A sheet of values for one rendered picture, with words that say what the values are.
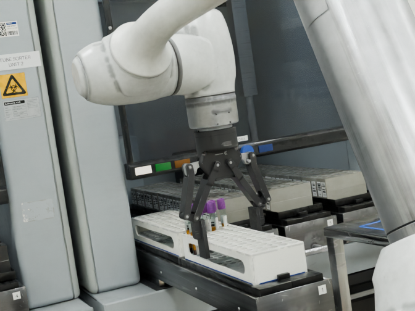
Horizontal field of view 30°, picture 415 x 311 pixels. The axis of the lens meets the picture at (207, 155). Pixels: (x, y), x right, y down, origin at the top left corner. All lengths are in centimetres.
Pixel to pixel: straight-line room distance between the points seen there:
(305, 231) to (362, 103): 106
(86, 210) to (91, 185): 5
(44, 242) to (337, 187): 70
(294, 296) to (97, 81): 46
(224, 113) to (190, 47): 13
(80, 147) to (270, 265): 57
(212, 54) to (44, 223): 54
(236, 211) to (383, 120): 107
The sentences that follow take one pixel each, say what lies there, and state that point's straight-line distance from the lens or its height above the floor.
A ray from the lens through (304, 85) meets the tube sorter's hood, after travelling 183.
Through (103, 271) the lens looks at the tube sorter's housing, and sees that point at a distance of 167.
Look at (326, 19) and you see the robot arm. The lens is 74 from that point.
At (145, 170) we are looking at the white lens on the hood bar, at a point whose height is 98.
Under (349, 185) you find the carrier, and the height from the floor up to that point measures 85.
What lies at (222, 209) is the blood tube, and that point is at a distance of 149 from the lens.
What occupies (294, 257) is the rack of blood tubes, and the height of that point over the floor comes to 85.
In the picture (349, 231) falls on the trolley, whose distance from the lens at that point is 153.
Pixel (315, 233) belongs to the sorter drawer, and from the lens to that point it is 176.
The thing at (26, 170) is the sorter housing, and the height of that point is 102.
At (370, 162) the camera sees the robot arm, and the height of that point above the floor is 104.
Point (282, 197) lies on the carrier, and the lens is 180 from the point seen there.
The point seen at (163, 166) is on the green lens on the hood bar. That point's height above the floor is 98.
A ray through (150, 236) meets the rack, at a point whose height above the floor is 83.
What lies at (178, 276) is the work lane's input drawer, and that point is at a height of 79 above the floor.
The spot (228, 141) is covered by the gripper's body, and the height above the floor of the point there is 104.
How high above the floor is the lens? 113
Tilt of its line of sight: 5 degrees down
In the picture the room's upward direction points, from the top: 8 degrees counter-clockwise
